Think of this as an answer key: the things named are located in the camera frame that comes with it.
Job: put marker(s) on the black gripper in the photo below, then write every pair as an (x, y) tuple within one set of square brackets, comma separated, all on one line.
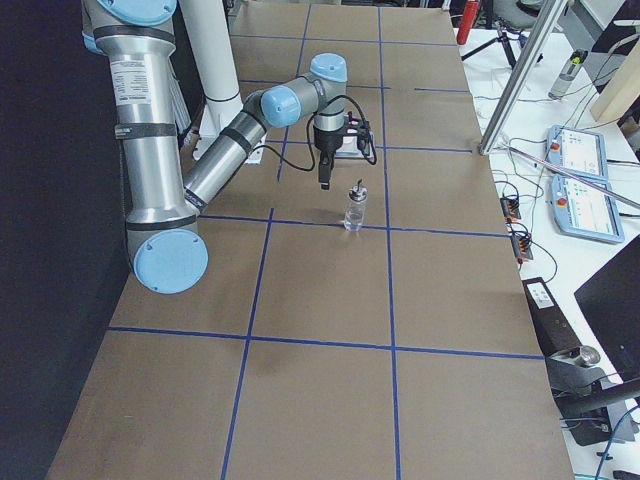
[(325, 143)]

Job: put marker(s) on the glass sauce bottle metal spout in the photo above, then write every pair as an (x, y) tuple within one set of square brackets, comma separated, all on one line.
[(355, 211)]

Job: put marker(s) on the pink paper cup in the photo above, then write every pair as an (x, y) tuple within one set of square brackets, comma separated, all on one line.
[(351, 122)]

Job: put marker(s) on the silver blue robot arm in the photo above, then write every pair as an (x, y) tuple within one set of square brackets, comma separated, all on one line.
[(167, 254)]

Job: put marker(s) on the silver digital kitchen scale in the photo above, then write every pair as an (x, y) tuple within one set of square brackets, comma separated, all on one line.
[(345, 153)]

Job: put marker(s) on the upper orange black connector box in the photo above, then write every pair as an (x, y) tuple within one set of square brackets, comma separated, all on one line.
[(510, 209)]

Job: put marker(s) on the orange black connector box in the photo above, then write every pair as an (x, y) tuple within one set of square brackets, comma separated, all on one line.
[(521, 244), (510, 209)]

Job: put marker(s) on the red cylinder bottle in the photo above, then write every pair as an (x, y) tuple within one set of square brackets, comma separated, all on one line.
[(467, 21)]

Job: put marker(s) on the lower orange black connector box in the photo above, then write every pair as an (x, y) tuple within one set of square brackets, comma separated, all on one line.
[(521, 244)]

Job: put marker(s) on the black tripod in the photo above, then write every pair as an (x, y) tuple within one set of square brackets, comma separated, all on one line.
[(506, 34)]

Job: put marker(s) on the upper blue teach pendant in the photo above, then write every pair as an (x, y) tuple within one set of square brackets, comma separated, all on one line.
[(580, 151)]

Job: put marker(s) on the blue teach pendant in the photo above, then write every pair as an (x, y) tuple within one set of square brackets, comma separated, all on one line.
[(580, 151), (584, 212)]

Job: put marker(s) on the lower blue teach pendant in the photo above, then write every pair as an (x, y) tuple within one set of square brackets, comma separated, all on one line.
[(584, 212)]

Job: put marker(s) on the clear water bottle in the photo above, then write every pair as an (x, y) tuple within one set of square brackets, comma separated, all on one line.
[(567, 74)]

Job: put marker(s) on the black box white label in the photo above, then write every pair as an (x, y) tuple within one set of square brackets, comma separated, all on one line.
[(553, 330)]

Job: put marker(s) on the black monitor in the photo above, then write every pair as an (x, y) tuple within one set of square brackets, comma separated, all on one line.
[(609, 301)]

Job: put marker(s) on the black clamp stand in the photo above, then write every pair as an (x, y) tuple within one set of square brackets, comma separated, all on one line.
[(591, 404)]

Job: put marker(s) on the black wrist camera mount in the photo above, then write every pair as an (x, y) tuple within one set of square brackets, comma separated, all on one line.
[(361, 140)]

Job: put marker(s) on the aluminium frame post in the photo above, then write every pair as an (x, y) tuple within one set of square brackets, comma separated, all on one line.
[(543, 27)]

